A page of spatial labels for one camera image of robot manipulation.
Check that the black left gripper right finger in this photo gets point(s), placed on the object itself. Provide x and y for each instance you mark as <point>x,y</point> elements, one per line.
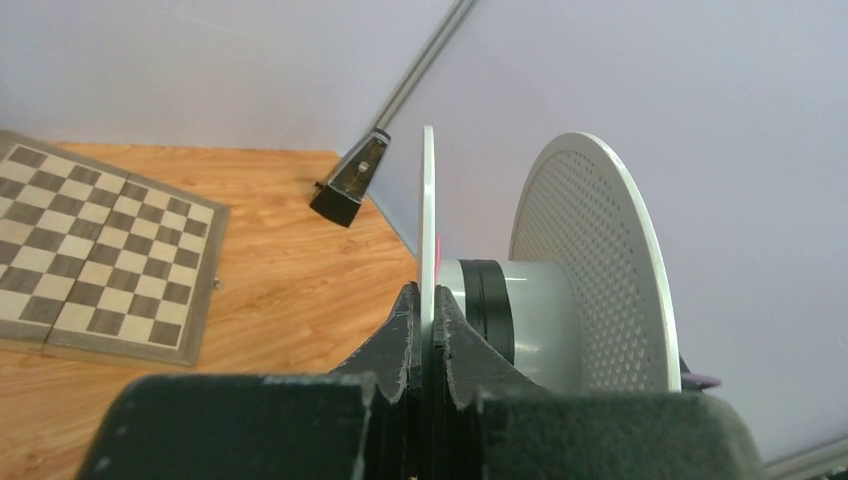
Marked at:
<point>489,421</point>

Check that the black wooden metronome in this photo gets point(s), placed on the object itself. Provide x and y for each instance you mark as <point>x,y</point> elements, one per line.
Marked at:
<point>339,197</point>

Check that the right aluminium frame post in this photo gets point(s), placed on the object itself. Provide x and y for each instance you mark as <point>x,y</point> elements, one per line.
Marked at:
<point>423,60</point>

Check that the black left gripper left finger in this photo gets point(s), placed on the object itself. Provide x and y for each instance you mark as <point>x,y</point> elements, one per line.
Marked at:
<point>357,421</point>

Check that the white perforated cable spool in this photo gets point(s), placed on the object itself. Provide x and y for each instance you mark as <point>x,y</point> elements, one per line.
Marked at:
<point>582,301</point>

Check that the wooden chessboard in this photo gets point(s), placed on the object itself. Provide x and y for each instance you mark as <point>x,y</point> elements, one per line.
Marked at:
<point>102,264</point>

